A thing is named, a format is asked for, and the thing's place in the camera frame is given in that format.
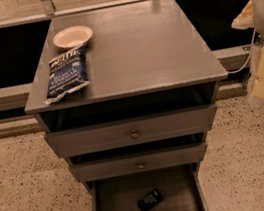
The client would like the dark blue rxbar wrapper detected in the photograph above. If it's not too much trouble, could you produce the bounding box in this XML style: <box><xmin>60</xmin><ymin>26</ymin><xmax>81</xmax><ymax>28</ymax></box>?
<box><xmin>137</xmin><ymin>189</ymin><xmax>164</xmax><ymax>211</ymax></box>

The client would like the grey wooden drawer cabinet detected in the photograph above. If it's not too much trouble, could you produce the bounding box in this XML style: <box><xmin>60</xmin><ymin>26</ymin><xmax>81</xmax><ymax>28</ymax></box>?
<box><xmin>9</xmin><ymin>0</ymin><xmax>245</xmax><ymax>203</ymax></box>

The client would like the grey open bottom drawer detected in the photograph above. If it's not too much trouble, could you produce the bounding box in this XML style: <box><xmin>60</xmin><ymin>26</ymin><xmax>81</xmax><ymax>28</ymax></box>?
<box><xmin>91</xmin><ymin>165</ymin><xmax>209</xmax><ymax>211</ymax></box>

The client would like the grey middle drawer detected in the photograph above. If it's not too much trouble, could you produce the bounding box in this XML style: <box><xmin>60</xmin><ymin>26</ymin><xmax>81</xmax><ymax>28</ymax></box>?
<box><xmin>70</xmin><ymin>143</ymin><xmax>207</xmax><ymax>182</ymax></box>

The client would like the grey top drawer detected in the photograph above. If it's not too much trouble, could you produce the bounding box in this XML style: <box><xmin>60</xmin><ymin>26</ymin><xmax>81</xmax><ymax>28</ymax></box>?
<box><xmin>44</xmin><ymin>104</ymin><xmax>217</xmax><ymax>158</ymax></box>

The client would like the round brass top knob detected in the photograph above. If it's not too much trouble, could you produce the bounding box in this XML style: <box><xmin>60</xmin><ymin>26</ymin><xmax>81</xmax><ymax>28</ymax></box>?
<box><xmin>130</xmin><ymin>130</ymin><xmax>139</xmax><ymax>140</ymax></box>

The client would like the white paper bowl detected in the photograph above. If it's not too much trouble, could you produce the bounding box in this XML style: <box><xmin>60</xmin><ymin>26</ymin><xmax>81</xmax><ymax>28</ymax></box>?
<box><xmin>53</xmin><ymin>25</ymin><xmax>93</xmax><ymax>49</ymax></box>

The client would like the blue salt vinegar chips bag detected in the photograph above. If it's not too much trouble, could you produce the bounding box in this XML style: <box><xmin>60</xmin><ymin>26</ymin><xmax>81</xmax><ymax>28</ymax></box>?
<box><xmin>45</xmin><ymin>44</ymin><xmax>89</xmax><ymax>105</ymax></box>

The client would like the white cable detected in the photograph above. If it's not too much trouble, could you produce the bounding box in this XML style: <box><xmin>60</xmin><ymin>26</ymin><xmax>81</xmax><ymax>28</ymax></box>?
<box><xmin>214</xmin><ymin>0</ymin><xmax>264</xmax><ymax>76</ymax></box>

